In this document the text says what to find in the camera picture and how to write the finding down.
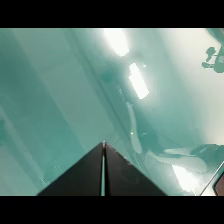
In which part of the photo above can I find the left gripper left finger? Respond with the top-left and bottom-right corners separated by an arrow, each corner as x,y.
37,141 -> 105,197

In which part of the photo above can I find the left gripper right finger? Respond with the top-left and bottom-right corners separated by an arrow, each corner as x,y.
103,142 -> 168,197

